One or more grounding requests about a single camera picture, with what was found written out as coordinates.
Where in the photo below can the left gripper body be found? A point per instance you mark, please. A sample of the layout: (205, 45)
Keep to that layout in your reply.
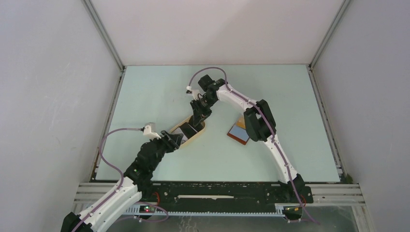
(162, 146)

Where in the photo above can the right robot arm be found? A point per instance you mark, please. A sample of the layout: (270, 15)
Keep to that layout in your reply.
(259, 123)

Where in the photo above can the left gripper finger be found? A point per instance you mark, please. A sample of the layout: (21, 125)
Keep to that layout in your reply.
(171, 146)
(175, 138)

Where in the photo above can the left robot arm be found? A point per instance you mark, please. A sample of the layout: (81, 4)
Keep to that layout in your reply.
(134, 184)

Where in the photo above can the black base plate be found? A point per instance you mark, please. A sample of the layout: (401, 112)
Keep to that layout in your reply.
(231, 197)

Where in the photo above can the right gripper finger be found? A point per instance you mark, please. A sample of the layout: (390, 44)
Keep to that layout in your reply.
(202, 116)
(196, 118)

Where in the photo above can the black card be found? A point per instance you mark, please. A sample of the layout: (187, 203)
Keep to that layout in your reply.
(187, 130)

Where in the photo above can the beige card tray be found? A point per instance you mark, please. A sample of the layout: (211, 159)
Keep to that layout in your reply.
(175, 130)

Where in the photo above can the aluminium frame rail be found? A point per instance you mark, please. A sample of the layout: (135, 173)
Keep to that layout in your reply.
(323, 194)

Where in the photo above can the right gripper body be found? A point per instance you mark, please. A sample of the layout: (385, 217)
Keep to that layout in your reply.
(204, 105)

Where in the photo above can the brown leather card holder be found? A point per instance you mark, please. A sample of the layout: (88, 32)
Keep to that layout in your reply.
(239, 134)

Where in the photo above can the white cable duct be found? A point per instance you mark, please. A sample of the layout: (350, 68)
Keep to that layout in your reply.
(281, 211)

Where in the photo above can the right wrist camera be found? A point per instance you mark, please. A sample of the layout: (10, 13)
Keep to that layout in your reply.
(195, 93)

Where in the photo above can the orange yellow card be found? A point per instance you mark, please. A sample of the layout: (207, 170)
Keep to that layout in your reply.
(241, 122)

